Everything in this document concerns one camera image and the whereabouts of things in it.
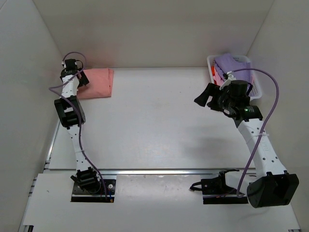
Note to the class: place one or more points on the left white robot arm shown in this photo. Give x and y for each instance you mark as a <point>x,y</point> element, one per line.
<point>71,116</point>

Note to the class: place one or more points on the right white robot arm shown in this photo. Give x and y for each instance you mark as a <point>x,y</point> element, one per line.
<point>272,185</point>

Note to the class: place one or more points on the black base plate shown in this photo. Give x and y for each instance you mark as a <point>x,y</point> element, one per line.
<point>98,195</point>
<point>215,191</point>

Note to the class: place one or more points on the purple t shirt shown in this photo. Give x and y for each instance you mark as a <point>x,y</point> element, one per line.
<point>226,63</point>

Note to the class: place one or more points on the white plastic basket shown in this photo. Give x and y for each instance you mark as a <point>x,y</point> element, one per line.
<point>256,91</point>

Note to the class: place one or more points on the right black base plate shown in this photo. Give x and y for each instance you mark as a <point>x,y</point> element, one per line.
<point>215,191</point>

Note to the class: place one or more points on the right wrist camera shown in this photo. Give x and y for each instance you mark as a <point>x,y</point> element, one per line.
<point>229,77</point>

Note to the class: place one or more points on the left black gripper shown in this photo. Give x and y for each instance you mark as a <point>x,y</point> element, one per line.
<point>83,81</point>

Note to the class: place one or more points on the light pink t shirt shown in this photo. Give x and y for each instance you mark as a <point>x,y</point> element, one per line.
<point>219,81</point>

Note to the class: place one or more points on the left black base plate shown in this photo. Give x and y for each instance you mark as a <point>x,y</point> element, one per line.
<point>98,195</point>

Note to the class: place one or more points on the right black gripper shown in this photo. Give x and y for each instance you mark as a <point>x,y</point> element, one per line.
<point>210,91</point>

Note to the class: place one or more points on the salmon pink t shirt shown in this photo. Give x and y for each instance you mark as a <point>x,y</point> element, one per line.
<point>100,84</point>

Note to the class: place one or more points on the orange t shirt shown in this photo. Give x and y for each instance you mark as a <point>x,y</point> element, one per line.
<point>213,70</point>

